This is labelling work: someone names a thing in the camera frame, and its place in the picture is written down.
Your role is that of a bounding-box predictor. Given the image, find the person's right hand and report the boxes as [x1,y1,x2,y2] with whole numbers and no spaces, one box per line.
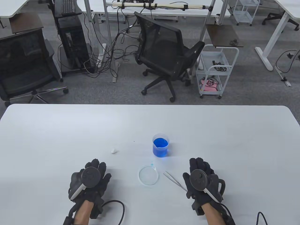
[183,157,223,208]

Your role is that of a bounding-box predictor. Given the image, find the person's left hand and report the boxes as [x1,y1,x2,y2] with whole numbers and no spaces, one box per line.
[68,159,112,206]

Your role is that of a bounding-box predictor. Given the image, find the metal tweezers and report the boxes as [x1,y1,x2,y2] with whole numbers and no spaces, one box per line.
[163,171,188,192]

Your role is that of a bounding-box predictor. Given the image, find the clear culture dish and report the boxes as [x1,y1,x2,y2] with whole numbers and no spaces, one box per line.
[139,165,159,186]

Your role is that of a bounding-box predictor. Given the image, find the beaker of blue dye solution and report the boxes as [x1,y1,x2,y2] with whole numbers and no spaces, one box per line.
[152,133,170,158]

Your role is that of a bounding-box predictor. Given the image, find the person's right forearm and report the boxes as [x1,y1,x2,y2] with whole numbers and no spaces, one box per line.
[202,203,226,225]

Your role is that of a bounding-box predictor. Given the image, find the person's left forearm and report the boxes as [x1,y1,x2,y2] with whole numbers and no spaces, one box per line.
[74,200,94,225]

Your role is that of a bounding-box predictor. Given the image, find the black white VR controller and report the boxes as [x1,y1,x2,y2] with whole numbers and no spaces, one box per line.
[189,169,226,203]
[70,167,101,200]

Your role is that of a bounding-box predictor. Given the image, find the black glove sensor box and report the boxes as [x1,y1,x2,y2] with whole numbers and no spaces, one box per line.
[90,200,103,219]
[192,202,204,216]

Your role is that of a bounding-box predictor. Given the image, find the pink cloth item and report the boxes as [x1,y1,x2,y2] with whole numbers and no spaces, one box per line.
[200,79,217,91]

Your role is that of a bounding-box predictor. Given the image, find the white utility cart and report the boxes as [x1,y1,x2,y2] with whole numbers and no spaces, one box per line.
[233,0,260,26]
[195,44,239,99]

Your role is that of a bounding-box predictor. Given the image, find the white power strip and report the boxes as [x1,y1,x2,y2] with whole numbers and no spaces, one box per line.
[97,43,107,68]

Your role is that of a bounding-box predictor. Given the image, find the grey wheeled tower stand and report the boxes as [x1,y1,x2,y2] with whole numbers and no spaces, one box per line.
[59,43,95,76]

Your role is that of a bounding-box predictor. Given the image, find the black mesh office chair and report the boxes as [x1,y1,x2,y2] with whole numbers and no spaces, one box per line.
[134,11,205,103]

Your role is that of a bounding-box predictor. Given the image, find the brown side table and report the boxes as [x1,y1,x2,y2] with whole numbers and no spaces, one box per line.
[206,24,244,48]
[9,12,44,34]

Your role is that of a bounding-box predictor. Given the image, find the black computer tower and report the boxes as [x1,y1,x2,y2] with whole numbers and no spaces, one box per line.
[57,16,91,70]

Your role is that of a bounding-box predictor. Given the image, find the black chrome-base office chair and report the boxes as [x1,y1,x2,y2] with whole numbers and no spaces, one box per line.
[0,29,69,107]

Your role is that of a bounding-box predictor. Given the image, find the white desk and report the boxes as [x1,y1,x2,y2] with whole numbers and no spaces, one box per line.
[77,0,231,24]
[255,0,300,71]
[0,0,55,18]

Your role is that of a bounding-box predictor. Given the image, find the black chair base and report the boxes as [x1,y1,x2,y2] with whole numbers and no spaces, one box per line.
[262,12,300,31]

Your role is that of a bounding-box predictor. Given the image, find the black glove cable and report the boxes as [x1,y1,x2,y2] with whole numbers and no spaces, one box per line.
[256,212,269,225]
[101,200,125,225]

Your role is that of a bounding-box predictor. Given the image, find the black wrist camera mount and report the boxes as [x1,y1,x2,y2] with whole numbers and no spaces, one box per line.
[221,205,236,225]
[63,203,79,225]

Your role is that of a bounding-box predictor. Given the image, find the black wire object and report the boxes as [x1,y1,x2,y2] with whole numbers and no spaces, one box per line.
[212,60,227,71]

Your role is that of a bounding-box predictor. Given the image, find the aluminium floor rail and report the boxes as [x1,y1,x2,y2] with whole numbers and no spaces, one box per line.
[274,66,292,87]

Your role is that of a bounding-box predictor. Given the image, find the black floor cable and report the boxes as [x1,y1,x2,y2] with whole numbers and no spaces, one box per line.
[275,49,300,73]

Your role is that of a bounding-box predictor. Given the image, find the tangle of black cables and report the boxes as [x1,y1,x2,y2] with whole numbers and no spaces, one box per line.
[82,9,143,79]

